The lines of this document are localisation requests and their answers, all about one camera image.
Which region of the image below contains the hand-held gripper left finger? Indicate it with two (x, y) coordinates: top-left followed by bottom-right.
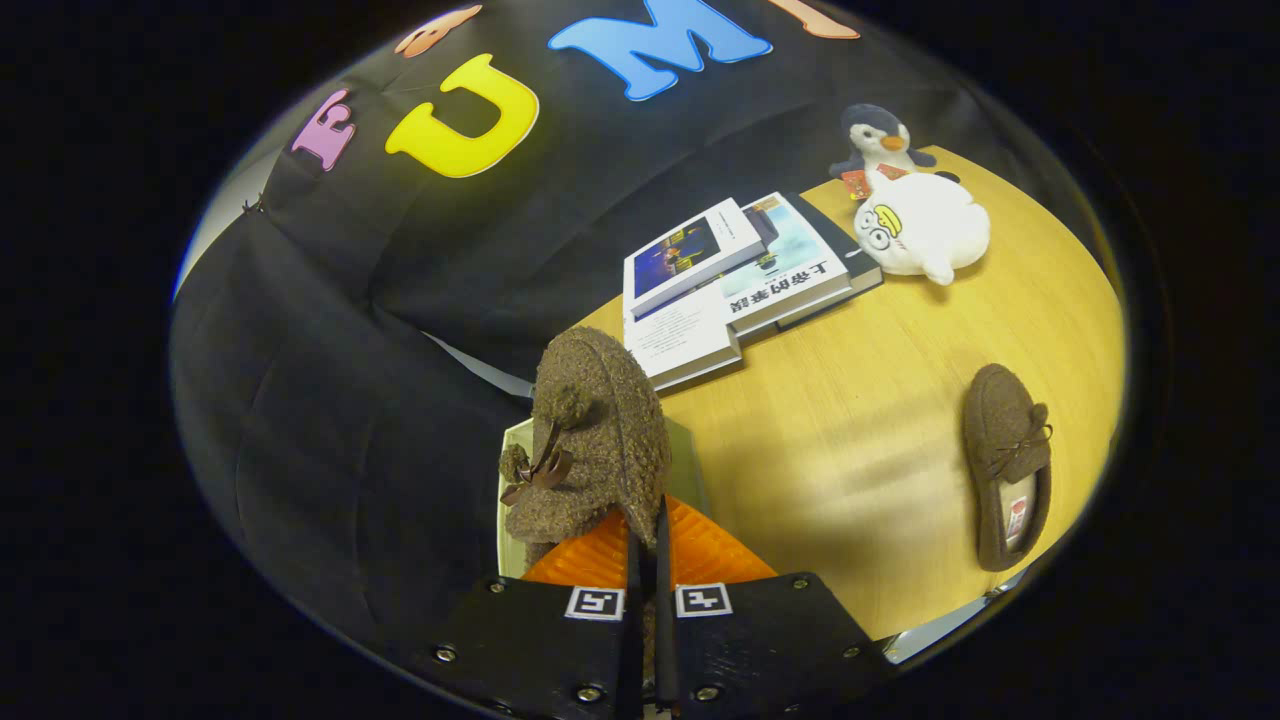
(425, 510), (647, 720)

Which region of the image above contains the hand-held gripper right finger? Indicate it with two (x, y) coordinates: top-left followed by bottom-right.
(655, 495), (891, 720)

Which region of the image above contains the green fabric storage box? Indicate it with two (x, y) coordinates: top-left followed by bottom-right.
(497, 415), (712, 581)

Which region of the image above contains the brown fuzzy shoe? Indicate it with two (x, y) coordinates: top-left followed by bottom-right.
(963, 363), (1054, 573)
(498, 325), (673, 571)

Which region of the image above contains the white cover book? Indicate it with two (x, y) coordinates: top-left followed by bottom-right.
(622, 290), (744, 393)

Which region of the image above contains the light blue cover book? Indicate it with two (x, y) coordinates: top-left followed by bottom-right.
(720, 192), (854, 334)

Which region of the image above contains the black cover book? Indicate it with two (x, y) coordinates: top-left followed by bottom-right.
(788, 192), (885, 331)

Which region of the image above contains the small dark blue cover book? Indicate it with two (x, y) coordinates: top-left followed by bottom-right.
(622, 197), (767, 319)

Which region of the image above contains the white round plush toy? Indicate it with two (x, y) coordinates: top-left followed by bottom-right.
(853, 170), (992, 287)

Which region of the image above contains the penguin plush toy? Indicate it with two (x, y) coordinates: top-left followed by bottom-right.
(828, 103), (939, 197)

